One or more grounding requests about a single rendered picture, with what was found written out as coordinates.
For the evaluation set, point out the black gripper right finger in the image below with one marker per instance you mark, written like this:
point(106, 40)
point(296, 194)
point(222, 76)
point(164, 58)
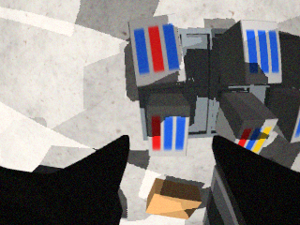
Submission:
point(261, 191)

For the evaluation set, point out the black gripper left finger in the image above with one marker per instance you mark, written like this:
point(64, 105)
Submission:
point(80, 194)

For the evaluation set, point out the grey slotted rack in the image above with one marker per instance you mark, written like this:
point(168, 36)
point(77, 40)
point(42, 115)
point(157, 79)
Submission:
point(203, 88)

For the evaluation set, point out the white block with blue and red stripes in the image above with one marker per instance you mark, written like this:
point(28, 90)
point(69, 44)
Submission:
point(290, 62)

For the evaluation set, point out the tan cardboard box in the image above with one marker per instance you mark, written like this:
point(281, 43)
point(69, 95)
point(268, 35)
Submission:
point(172, 200)

